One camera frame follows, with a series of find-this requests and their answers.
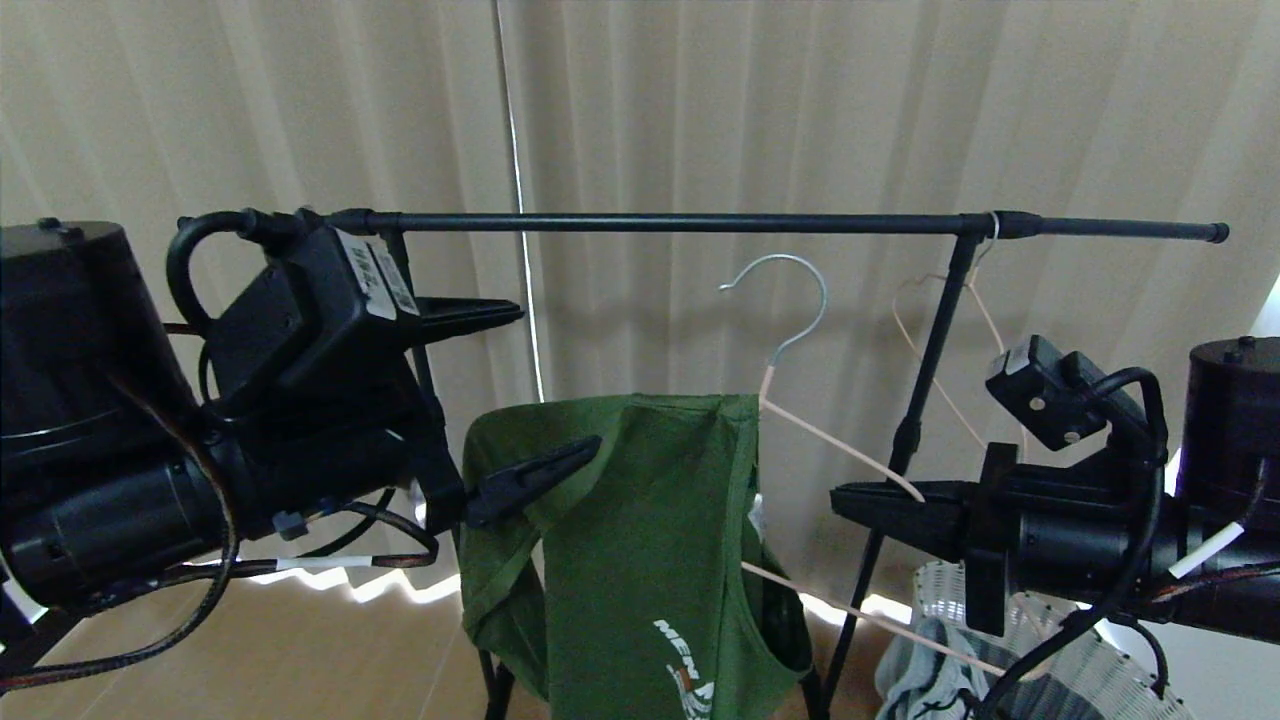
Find black clothes rack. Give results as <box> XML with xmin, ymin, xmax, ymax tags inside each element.
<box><xmin>300</xmin><ymin>208</ymin><xmax>1231</xmax><ymax>720</ymax></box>

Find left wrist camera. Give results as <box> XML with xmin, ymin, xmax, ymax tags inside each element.
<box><xmin>203</xmin><ymin>222</ymin><xmax>441</xmax><ymax>441</ymax></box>

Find pale grey shorts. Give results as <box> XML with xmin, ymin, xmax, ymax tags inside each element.
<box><xmin>875</xmin><ymin>617</ymin><xmax>991</xmax><ymax>720</ymax></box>

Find white laundry basket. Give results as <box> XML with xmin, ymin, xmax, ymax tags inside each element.
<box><xmin>908</xmin><ymin>560</ymin><xmax>1196</xmax><ymax>720</ymax></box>

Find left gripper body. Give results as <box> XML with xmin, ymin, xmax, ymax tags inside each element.
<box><xmin>0</xmin><ymin>345</ymin><xmax>468</xmax><ymax>607</ymax></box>

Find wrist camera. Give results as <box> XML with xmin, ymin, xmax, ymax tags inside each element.
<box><xmin>985</xmin><ymin>335</ymin><xmax>1171</xmax><ymax>501</ymax></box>
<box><xmin>203</xmin><ymin>222</ymin><xmax>441</xmax><ymax>441</ymax></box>

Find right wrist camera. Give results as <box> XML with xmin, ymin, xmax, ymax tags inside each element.
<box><xmin>985</xmin><ymin>335</ymin><xmax>1171</xmax><ymax>501</ymax></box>

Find pink clothes hanger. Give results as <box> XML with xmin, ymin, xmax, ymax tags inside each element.
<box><xmin>718</xmin><ymin>253</ymin><xmax>1013</xmax><ymax>679</ymax></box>
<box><xmin>892</xmin><ymin>240</ymin><xmax>1031</xmax><ymax>456</ymax></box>

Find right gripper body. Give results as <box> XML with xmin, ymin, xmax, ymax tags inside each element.
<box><xmin>965</xmin><ymin>443</ymin><xmax>1193</xmax><ymax>637</ymax></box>

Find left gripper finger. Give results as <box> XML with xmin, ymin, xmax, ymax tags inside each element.
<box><xmin>463</xmin><ymin>434</ymin><xmax>604</xmax><ymax>529</ymax></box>
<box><xmin>408</xmin><ymin>296</ymin><xmax>526</xmax><ymax>348</ymax></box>

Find green long-sleeved shirt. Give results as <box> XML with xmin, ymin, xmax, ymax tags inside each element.
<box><xmin>458</xmin><ymin>393</ymin><xmax>816</xmax><ymax>720</ymax></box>

